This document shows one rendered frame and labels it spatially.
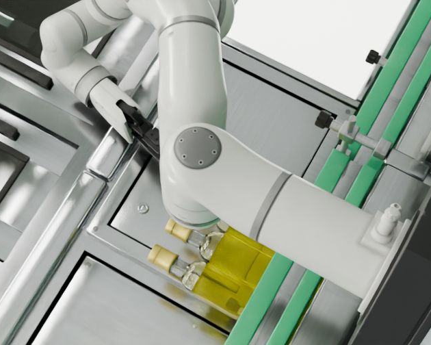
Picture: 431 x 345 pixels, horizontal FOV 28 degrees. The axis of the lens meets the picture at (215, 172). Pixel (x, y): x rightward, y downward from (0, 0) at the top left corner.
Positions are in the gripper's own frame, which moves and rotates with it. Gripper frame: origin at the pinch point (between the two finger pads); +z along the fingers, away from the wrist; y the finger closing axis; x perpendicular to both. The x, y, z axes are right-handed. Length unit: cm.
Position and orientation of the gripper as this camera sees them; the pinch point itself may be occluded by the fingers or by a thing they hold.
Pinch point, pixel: (159, 146)
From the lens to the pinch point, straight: 154.5
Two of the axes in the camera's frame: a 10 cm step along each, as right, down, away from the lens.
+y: -0.4, -3.0, -9.5
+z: 7.1, 6.6, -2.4
